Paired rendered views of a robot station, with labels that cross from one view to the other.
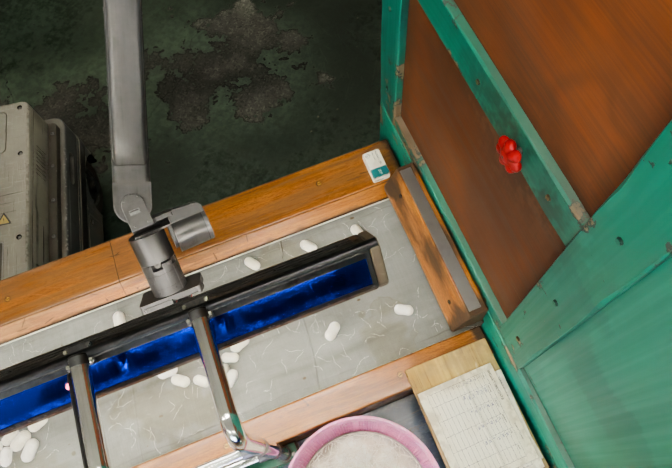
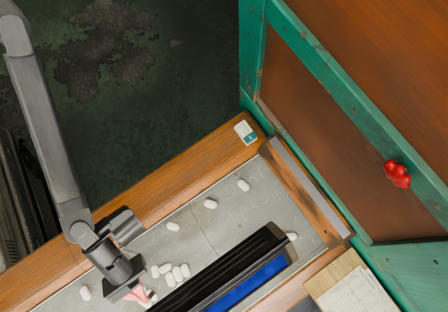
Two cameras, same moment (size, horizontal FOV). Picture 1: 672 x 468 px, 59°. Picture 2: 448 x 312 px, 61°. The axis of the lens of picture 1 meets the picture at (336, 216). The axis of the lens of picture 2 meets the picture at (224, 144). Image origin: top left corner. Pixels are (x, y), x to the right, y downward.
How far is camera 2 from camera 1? 0.29 m
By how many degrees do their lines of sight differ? 9
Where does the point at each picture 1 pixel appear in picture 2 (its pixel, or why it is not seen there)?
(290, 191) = (187, 165)
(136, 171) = (75, 203)
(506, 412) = (379, 298)
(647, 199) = not seen: outside the picture
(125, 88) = (49, 141)
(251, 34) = (113, 20)
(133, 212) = (81, 235)
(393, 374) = (295, 287)
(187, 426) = not seen: outside the picture
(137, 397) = not seen: outside the picture
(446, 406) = (337, 303)
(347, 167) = (224, 137)
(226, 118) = (111, 87)
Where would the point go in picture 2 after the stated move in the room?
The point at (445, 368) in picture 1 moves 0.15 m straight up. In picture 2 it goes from (330, 276) to (347, 280)
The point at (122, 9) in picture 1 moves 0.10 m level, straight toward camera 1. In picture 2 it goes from (28, 78) to (61, 117)
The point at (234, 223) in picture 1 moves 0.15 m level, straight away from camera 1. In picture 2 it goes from (152, 199) to (116, 159)
